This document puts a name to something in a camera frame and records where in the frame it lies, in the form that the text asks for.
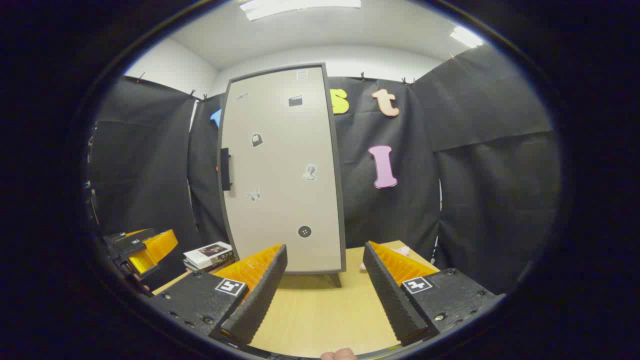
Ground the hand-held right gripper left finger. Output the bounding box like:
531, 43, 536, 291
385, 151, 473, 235
150, 243, 289, 348

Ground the grey cabinet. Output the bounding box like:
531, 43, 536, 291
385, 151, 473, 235
216, 62, 347, 289

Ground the pink green plush toy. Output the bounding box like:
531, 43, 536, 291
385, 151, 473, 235
360, 245, 411, 271

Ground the grey cabinet door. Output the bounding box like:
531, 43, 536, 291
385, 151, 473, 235
218, 64, 345, 274

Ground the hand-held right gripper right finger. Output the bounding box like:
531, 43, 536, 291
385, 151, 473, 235
362, 240, 501, 347

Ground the black backdrop cloth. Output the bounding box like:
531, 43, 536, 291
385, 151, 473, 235
87, 44, 563, 296

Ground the black cabinet door handle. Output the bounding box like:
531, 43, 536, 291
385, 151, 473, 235
220, 147, 232, 192

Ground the dark book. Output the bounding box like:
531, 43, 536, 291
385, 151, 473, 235
186, 257, 236, 274

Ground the ceiling light panel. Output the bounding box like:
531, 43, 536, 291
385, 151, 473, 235
239, 0, 362, 22
449, 26, 485, 49

